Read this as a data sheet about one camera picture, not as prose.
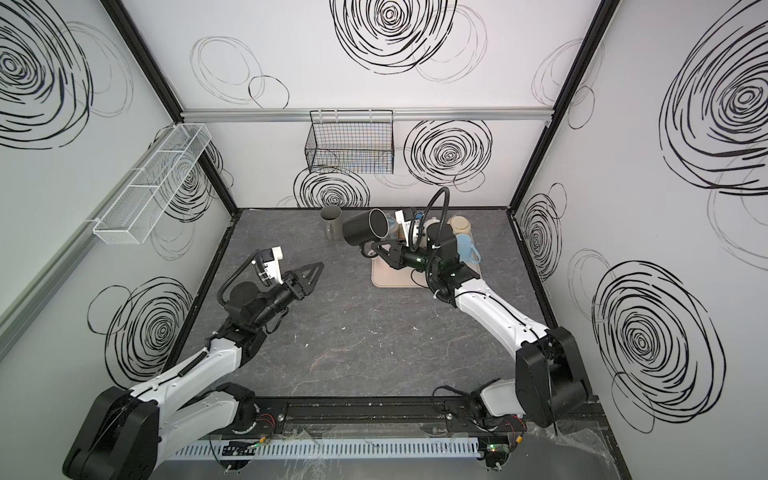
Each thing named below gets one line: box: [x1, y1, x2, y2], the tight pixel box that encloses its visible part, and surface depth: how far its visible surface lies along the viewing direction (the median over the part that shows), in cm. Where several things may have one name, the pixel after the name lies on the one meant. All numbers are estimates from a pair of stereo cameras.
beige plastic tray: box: [370, 256, 428, 289], surface depth 101 cm
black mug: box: [342, 208, 390, 246], surface depth 79 cm
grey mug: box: [320, 205, 343, 241], surface depth 107 cm
